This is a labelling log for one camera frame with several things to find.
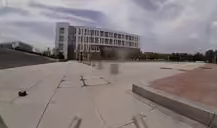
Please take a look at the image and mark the grey box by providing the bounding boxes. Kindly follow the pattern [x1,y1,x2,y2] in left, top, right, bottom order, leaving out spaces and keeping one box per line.
[110,63,120,75]

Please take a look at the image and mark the white multi-storey building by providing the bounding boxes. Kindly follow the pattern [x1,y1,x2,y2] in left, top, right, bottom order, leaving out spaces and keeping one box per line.
[54,22,142,62]

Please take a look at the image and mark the pale concrete slab plaza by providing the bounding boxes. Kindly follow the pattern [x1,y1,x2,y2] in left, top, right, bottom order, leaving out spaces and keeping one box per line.
[0,60,217,128]

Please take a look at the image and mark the robot's own part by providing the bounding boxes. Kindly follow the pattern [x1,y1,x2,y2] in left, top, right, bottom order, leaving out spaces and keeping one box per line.
[68,115,83,128]
[131,113,149,128]

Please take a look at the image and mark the row of trees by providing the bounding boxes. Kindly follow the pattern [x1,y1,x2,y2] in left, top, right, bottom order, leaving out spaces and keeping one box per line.
[142,50,207,63]

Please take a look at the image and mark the red brick paved area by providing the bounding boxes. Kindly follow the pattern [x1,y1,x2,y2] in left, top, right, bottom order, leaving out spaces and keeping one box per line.
[148,64,217,111]

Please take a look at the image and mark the small dark object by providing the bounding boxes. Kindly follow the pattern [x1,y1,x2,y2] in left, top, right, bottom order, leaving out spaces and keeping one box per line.
[17,89,28,98]

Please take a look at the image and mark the low distant building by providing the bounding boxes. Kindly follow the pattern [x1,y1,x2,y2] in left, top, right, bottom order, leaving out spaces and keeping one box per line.
[0,40,35,53]

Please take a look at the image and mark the dark sloped embankment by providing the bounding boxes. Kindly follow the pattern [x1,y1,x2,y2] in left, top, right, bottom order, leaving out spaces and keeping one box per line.
[0,47,60,71]

